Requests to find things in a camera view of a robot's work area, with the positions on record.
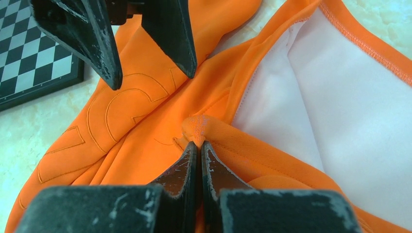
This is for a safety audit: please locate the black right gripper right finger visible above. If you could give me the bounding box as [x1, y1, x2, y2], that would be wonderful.
[202, 142, 361, 233]

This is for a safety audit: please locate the black white checkerboard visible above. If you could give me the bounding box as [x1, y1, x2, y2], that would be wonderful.
[0, 0, 84, 111]

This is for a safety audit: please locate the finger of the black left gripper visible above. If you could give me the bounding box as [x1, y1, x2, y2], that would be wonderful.
[142, 0, 197, 79]
[29, 0, 123, 90]

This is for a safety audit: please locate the orange fleece jacket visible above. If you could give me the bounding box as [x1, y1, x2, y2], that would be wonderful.
[5, 0, 412, 233]

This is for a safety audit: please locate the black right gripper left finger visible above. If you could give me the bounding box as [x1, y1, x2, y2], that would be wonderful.
[17, 142, 197, 233]

